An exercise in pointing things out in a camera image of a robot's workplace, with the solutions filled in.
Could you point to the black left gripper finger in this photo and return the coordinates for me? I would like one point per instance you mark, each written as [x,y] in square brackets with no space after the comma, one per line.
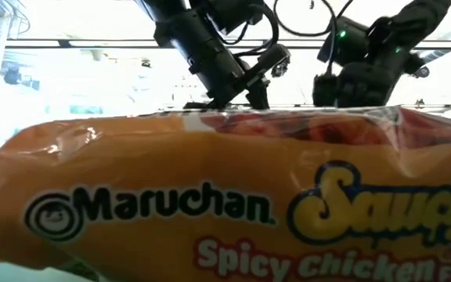
[258,98]
[206,105]

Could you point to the red Saucy noodle packet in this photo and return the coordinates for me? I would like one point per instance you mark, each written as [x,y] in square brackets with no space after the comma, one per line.
[210,176]

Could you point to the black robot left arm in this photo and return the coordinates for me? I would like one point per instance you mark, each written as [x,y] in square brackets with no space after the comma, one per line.
[163,9]

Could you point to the black hanging ceiling device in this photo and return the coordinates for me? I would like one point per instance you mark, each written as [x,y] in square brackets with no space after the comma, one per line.
[422,72]

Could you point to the long ceiling light strip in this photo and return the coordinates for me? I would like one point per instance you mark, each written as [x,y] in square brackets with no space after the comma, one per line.
[425,105]
[92,44]

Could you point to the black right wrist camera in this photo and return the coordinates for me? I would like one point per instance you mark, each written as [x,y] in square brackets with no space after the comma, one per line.
[347,41]

